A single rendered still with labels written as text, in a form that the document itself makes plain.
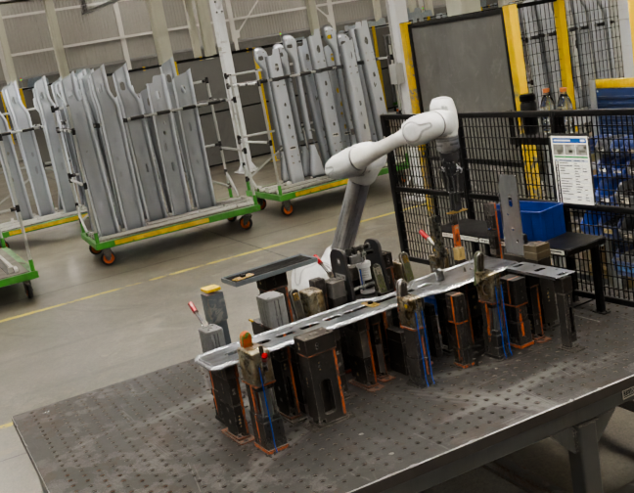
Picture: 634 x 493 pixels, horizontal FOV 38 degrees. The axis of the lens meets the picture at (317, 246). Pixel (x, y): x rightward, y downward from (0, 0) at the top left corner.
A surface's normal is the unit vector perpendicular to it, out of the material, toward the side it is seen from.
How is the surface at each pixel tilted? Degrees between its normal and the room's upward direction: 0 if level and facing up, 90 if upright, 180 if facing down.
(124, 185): 86
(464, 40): 89
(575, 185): 90
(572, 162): 90
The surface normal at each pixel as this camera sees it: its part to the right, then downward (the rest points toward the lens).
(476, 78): -0.88, 0.25
